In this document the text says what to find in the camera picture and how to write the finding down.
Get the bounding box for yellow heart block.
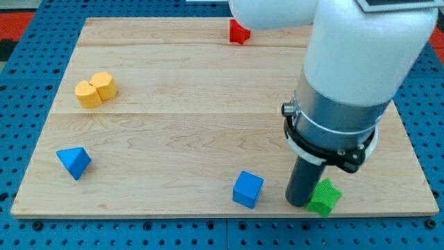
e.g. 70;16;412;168
75;81;103;108

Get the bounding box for blue cube block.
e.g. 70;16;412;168
232;171;264;209

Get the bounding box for green star block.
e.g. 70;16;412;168
305;178;343;218

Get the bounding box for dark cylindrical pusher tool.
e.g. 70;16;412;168
285;157;326;207

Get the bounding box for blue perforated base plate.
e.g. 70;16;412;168
1;0;443;249

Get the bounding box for yellow hexagon block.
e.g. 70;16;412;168
90;72;118;101

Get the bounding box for blue triangular prism block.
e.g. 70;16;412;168
56;147;91;180

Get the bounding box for red star block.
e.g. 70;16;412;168
229;19;251;45

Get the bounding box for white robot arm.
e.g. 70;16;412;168
229;0;438;174

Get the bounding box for wooden board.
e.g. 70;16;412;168
10;17;441;219

